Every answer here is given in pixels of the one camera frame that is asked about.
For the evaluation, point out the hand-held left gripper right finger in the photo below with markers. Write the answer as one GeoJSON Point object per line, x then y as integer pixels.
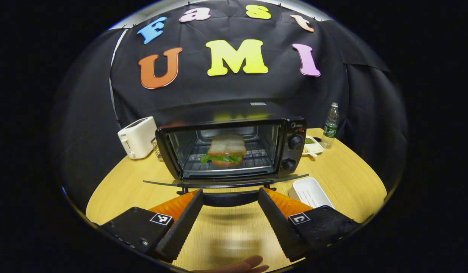
{"type": "Point", "coordinates": [279, 223]}

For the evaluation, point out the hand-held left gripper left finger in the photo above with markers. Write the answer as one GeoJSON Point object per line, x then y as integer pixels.
{"type": "Point", "coordinates": [184, 223]}

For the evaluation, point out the lettuce sandwich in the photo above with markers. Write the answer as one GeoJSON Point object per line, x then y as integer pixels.
{"type": "Point", "coordinates": [228, 146]}

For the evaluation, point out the black electric oven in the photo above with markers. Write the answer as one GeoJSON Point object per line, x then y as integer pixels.
{"type": "Point", "coordinates": [234, 112]}

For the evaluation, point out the white rectangular tray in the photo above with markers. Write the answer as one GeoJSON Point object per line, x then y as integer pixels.
{"type": "Point", "coordinates": [309, 191]}

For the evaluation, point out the white divided tray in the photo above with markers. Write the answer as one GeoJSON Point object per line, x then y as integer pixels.
{"type": "Point", "coordinates": [313, 148]}

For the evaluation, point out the pile of green beans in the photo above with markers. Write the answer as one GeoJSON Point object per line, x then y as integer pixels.
{"type": "Point", "coordinates": [309, 140]}

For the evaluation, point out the white toaster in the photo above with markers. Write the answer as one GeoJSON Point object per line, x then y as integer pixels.
{"type": "Point", "coordinates": [137, 138]}

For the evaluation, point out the clear plastic water bottle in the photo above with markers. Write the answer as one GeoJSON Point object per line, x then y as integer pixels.
{"type": "Point", "coordinates": [330, 129]}

